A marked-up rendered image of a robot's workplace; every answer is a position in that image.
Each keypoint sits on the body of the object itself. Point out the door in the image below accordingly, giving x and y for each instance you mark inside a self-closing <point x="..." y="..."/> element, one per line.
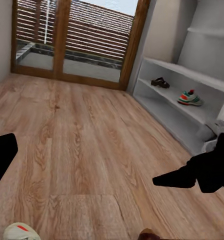
<point x="91" y="42"/>

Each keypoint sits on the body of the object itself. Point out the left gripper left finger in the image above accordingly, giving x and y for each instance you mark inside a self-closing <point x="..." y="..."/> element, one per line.
<point x="8" y="150"/>

